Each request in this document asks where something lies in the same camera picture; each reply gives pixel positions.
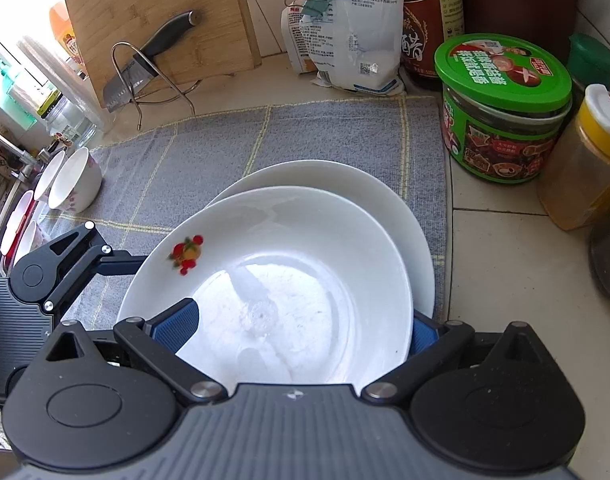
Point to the grey blue dish mat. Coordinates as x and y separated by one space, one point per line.
310 135

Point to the green-lid jar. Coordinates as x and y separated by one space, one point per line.
500 110

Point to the dark red knife block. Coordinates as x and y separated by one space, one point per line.
520 5

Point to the dark sauce bottle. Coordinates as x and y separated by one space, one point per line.
430 25

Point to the white fruit-print plate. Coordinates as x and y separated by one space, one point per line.
285 270

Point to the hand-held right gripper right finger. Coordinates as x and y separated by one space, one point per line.
424 332

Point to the yellow-lid spice jar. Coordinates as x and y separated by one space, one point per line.
585 175

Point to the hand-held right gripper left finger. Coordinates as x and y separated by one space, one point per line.
177 327

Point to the green-lid spice bottle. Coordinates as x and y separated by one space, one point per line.
592 65

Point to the white plastic bag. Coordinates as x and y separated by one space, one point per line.
360 35

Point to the metal faucet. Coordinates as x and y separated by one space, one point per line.
15 155

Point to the white pink-floral bowl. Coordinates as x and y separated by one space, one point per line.
47 175
77 180

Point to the orange bottle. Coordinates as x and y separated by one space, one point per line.
65 25

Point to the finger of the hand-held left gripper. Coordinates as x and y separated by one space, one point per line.
120 262

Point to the red white packet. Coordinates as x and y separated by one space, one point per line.
291 40

